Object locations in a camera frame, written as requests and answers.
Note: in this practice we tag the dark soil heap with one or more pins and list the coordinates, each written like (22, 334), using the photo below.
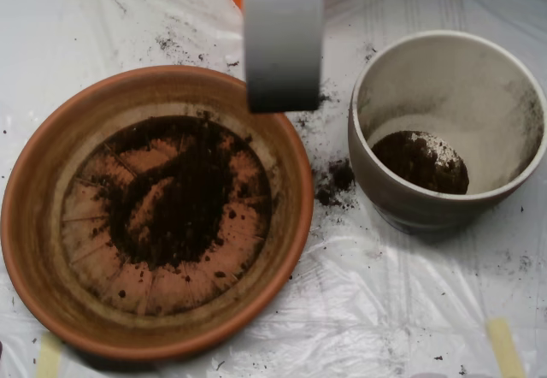
(406, 160)

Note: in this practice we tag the clear plastic cover sheet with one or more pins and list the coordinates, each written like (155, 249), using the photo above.
(384, 288)

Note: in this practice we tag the white ceramic plant pot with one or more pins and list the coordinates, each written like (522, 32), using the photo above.
(448, 87)

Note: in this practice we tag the spilled soil patch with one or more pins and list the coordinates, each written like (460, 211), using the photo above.
(339, 175)

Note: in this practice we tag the dark soil pile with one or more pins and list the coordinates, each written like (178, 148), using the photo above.
(192, 207)

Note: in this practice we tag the beige masking tape strip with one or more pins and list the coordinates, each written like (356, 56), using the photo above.
(49, 356)
(506, 348)

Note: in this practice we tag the terracotta clay saucer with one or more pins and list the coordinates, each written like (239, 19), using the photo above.
(38, 224)

